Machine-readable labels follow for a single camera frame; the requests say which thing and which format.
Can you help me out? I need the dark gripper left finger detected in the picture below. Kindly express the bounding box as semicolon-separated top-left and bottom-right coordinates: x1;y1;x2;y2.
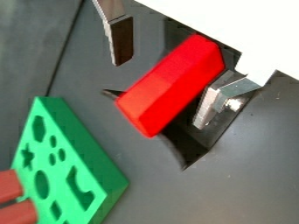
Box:
92;0;133;67

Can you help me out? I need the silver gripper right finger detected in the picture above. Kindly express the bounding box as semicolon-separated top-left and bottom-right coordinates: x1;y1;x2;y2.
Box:
192;70;260;130

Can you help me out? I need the red hexagon prism block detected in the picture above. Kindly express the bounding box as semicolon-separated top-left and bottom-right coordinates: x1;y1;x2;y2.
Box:
116;34;224;137

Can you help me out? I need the green shape sorter board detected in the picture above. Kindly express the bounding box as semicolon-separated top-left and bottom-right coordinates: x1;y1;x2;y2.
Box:
12;97;128;224

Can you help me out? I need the black curved cradle holder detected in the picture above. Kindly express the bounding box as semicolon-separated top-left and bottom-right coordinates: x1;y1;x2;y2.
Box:
101;17;257;172

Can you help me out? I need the red rounded rectangular block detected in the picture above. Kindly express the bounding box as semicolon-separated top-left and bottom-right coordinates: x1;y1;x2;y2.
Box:
0;170;24;204

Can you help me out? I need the tall red cylinder block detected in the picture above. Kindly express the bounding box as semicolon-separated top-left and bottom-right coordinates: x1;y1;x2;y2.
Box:
0;200;37;224

